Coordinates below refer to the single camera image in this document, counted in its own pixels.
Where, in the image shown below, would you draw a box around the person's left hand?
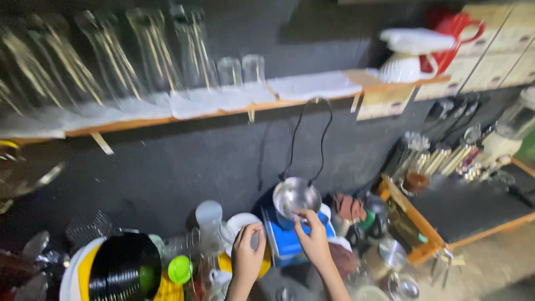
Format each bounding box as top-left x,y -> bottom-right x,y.
230,222 -> 267,287

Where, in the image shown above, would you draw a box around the person's right hand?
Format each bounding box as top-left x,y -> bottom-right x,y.
292,209 -> 334,271

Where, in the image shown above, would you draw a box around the steel weighing bowl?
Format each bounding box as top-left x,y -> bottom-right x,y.
273,176 -> 323,221

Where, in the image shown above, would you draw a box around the blue kitchen scale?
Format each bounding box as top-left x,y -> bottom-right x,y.
262,203 -> 337,268

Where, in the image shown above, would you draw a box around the dark brown cloth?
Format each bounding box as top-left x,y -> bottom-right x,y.
328,242 -> 358,280

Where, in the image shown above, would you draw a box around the white round plate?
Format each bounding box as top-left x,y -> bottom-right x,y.
225,212 -> 265,258

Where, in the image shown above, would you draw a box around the white cup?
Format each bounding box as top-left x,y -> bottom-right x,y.
208,269 -> 233,301

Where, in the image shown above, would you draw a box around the clear bottle with white cap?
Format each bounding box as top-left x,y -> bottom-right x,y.
195,200 -> 230,256

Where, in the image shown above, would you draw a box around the orange brown cloth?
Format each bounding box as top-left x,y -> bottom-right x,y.
334,193 -> 367,222

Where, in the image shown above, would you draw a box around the green round lid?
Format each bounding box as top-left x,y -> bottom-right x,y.
168,255 -> 193,285

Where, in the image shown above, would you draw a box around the black kettle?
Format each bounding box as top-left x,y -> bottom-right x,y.
363,196 -> 390,240

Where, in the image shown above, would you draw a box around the white bowl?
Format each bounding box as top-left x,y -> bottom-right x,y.
354,285 -> 390,301

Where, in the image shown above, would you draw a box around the round steel lid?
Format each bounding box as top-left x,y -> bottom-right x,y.
378,238 -> 408,273

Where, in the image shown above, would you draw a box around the olive oil bottle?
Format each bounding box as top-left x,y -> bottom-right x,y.
386,200 -> 429,252

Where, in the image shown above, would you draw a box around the steel strainer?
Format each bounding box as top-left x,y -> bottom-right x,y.
388,273 -> 421,301

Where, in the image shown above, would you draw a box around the green lime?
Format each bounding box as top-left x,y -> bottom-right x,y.
139,265 -> 156,295

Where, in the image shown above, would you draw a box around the brown small bowl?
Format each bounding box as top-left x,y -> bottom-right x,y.
400,171 -> 431,197

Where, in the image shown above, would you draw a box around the stack of black ribbed plates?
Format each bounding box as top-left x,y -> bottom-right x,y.
88,232 -> 162,301

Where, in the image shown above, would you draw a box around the steel tongs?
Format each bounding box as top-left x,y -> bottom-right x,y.
430,247 -> 466,290

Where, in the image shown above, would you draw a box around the group of steel cups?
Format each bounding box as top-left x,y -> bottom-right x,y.
392,125 -> 487,182

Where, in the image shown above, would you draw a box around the white shelf liner cloth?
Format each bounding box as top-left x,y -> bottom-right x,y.
0,70 -> 363,139

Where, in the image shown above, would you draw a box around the wooden framed side table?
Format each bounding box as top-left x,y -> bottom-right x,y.
377,157 -> 535,267

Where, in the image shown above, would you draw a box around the yellow plastic basin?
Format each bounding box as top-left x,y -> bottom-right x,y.
78,244 -> 185,301

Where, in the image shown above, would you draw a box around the white plastic basin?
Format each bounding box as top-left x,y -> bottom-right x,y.
59,237 -> 106,301

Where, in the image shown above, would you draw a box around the short clear glass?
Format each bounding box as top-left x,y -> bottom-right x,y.
242,54 -> 266,86
217,57 -> 243,89

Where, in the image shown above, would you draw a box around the white ribbed jug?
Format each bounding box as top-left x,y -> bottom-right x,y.
378,52 -> 439,84

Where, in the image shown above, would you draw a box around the steel spoon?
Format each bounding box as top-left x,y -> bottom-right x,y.
22,231 -> 50,261

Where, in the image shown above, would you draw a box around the white blender with jar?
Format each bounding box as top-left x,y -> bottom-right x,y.
481,86 -> 535,169

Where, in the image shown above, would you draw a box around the large glass bowl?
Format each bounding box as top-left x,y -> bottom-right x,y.
0,140 -> 67,203

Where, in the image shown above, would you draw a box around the row of tall drinking glasses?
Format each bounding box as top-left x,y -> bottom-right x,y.
0,4 -> 218,120

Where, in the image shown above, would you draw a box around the red plastic jug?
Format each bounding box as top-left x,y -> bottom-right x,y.
419,8 -> 486,76

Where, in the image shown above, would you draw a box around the stack of beige cartons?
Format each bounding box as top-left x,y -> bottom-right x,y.
356,0 -> 535,122

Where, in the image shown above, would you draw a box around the black cable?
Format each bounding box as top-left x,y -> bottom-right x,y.
279,98 -> 334,186

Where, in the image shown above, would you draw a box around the wooden wall shelf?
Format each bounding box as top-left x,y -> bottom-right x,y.
8,69 -> 451,156

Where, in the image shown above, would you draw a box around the wire mesh basket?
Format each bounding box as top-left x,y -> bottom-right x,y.
65,210 -> 114,248

